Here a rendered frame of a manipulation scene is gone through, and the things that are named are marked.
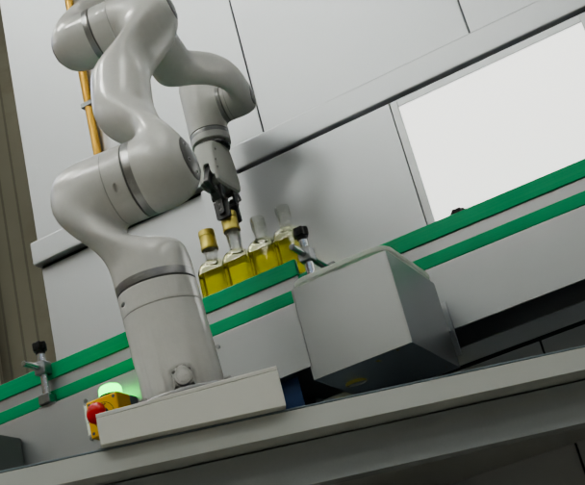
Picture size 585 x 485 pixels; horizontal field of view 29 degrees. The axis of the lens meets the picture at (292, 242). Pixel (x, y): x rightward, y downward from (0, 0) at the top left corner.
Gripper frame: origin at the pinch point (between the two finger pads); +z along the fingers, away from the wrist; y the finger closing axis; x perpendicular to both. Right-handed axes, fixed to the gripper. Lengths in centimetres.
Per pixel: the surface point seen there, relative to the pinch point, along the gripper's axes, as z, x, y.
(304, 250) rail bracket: 22.4, 20.7, 16.6
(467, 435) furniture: 68, 46, 38
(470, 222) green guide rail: 25, 48, 4
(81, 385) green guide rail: 28.3, -32.6, 14.0
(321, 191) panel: -1.6, 16.4, -12.2
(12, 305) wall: -116, -219, -209
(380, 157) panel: -3.3, 30.7, -12.4
